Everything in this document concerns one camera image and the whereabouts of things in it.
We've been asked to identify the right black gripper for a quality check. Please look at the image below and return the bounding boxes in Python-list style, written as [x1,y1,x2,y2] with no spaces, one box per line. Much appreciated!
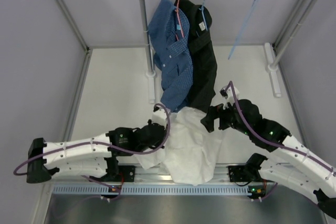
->
[201,97,252,136]

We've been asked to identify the white shirt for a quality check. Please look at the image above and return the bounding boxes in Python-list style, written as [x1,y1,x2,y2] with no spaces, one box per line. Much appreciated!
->
[135,106,228,186]

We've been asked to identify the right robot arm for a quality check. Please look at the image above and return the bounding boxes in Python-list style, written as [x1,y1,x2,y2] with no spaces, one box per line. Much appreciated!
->
[201,99,335,218]

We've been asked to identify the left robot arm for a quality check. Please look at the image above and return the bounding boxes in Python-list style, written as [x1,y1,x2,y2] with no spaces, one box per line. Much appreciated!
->
[26,120,169,184]

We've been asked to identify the black shirt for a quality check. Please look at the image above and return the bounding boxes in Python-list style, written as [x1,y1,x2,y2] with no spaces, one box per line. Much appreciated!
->
[175,0,217,113]

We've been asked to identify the blue checked shirt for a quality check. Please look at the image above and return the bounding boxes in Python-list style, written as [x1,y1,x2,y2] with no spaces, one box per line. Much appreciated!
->
[148,0,193,112]

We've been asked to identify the metal clothes rack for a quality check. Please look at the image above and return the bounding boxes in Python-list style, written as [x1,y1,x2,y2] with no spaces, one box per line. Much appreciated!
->
[139,0,317,104]

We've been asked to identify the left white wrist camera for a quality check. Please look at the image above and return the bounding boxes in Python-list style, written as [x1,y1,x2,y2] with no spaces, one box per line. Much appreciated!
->
[151,104,171,127]

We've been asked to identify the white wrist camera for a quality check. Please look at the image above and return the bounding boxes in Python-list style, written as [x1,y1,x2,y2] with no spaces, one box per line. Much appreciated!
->
[220,85,239,106]
[151,104,171,127]

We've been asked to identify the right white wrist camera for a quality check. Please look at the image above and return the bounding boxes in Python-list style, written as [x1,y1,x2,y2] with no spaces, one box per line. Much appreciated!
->
[220,85,239,106]

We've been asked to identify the aluminium mounting rail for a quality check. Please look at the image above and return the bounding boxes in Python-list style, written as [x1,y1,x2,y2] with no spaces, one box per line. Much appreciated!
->
[119,164,263,186]

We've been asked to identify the blue wire hanger with shirt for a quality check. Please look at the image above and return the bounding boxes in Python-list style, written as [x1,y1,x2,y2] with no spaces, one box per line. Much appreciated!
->
[199,0,208,31]

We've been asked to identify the pink wire hanger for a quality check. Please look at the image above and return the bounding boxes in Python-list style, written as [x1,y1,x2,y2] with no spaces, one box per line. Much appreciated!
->
[175,0,184,40]

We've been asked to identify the grey slotted cable duct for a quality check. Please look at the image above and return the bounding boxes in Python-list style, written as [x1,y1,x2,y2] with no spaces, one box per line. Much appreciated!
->
[52,184,263,196]

